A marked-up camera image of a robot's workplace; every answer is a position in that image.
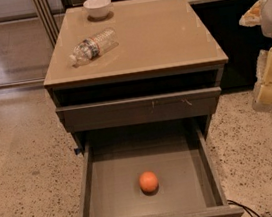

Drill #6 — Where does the clear plastic water bottle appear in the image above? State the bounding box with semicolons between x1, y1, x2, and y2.
69;27;119;66

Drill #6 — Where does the metal window frame rail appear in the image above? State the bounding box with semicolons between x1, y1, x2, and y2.
32;0;59;46

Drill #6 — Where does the black cable on floor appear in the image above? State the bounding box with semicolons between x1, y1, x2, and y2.
227;195;264;217

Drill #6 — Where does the white ceramic bowl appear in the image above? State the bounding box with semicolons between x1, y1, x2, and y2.
83;0;111;19

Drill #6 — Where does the brown drawer cabinet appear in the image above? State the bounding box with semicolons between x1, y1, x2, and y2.
33;0;240;160

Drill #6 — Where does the closed grey top drawer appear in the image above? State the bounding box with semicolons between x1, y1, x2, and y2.
56;87;221;133

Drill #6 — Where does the orange fruit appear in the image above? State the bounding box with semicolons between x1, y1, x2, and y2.
139;171;159;193

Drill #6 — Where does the open grey middle drawer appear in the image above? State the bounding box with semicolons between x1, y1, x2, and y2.
79;118;244;217

